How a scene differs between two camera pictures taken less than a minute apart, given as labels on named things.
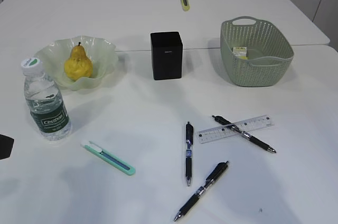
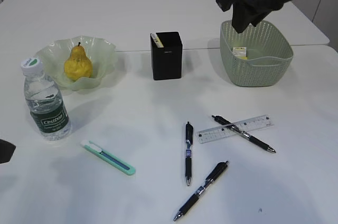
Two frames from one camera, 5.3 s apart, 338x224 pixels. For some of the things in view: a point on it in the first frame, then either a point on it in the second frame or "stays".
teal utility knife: (107, 157) stays
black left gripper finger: (6, 146) → (6, 151)
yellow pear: (78, 65) stays
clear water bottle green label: (45, 99) stays
